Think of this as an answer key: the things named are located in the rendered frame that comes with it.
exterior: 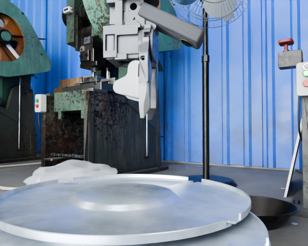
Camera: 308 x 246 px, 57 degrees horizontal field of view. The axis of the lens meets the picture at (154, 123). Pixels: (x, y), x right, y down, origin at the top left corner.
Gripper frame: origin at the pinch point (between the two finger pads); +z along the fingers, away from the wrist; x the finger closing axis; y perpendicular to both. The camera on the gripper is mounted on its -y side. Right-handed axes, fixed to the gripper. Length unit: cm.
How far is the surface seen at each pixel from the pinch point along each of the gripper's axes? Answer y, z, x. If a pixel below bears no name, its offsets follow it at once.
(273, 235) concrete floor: -32, 38, -54
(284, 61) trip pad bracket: -45, -28, -86
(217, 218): -9.7, 11.2, 20.3
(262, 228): -13.6, 11.7, 20.9
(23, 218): 7.6, 11.2, 23.3
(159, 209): -4.1, 11.2, 18.3
